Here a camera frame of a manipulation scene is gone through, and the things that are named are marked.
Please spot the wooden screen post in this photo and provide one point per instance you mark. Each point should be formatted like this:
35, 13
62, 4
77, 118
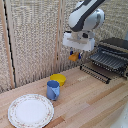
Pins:
59, 40
8, 50

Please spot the yellow bowl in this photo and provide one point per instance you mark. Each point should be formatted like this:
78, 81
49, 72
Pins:
58, 79

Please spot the blue cup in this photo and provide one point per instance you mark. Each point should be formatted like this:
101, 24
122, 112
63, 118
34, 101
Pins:
53, 90

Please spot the white floral rimmed plate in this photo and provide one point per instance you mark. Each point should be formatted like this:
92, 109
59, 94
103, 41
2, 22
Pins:
30, 111

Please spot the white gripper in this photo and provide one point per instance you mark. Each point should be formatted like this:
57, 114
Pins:
78, 41

